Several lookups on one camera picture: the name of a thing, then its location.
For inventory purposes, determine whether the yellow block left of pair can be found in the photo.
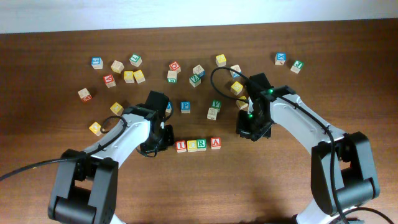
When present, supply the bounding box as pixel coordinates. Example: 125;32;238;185
123;71;135;83

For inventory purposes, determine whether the plain block blue side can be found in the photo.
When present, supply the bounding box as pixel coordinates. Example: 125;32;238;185
192;65;205;78

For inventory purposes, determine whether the blue P block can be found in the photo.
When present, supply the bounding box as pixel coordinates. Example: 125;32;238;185
180;101;191;114

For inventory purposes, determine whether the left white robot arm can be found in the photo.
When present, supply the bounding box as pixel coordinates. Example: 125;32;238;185
47;91;175;224

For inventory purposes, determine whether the blue S block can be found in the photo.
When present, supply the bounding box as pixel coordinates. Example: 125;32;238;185
91;57;103;70

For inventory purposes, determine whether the green Z block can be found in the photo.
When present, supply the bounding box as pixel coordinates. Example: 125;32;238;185
189;74;201;88

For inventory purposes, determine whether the red A block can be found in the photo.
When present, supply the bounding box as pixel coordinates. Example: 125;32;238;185
211;137;221;150

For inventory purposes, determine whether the blue X block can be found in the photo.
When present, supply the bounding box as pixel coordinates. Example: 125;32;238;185
274;52;287;65

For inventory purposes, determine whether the red C block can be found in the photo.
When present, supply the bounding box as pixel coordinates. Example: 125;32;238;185
169;61;181;73

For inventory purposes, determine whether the green V block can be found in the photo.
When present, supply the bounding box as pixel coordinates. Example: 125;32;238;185
211;100;222;112

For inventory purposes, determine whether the red X block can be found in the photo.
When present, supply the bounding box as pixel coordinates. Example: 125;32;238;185
103;75;116;88

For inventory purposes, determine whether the plain block green side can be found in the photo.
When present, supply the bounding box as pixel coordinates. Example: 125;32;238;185
167;70;178;83

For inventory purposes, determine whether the yellow block of pair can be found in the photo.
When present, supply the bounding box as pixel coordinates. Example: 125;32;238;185
133;70;146;83
123;71;135;83

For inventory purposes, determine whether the yellow top block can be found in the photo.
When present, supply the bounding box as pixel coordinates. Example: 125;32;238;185
215;54;227;67

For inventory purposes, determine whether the yellow block right of pair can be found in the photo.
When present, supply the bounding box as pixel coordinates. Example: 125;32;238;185
133;70;146;83

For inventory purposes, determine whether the yellow K block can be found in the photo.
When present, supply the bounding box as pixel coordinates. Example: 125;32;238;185
230;82;243;96

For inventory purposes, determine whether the yellow block far left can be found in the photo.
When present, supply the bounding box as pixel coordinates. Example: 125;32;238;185
89;121;101;136

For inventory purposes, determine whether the plain tan block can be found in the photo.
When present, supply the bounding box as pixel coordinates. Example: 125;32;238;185
111;60;124;73

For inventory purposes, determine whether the yellow C block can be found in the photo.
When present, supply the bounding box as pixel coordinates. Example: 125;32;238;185
187;140;197;152

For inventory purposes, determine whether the red I block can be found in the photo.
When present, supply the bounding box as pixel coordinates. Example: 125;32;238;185
175;140;187;153

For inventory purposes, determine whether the green J block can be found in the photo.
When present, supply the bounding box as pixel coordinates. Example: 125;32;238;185
290;60;304;74

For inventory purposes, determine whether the green R block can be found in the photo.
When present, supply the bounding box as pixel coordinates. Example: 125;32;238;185
197;139;206;151

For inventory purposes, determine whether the yellow G block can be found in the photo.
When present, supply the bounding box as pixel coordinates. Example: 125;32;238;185
236;96;248;110

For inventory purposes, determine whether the green L block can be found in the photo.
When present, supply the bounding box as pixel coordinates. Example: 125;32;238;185
129;54;142;67

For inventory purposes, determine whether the yellow O block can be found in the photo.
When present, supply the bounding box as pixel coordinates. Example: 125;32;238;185
110;102;124;116

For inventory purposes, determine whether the blue D block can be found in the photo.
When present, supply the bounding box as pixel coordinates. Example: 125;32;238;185
230;65;241;78

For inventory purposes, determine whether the blue H block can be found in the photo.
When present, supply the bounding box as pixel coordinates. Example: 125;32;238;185
165;102;172;113

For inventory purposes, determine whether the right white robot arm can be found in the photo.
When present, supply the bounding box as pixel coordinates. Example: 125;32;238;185
236;73;381;223

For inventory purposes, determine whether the plain wooden block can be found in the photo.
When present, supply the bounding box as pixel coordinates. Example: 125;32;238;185
207;108;218;120

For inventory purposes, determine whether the red side wooden block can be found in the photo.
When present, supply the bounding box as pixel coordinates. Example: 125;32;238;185
78;88;92;102

